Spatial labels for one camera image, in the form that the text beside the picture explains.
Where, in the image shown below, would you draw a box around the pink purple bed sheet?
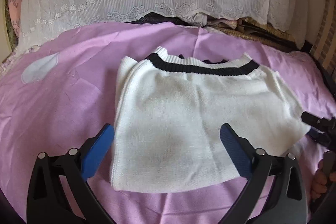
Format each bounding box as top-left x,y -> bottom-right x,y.
1,22 -> 335,223

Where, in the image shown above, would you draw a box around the brown plaid cloth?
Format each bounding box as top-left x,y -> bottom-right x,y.
310,0 -> 336,79

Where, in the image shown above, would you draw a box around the white knit sweater black stripes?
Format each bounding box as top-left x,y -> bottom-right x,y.
110,47 -> 309,193

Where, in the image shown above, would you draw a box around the person's right hand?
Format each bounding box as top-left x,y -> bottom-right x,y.
310,160 -> 336,200

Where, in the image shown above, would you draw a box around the dark clothes under lace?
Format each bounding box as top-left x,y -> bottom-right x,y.
124,12 -> 208,27

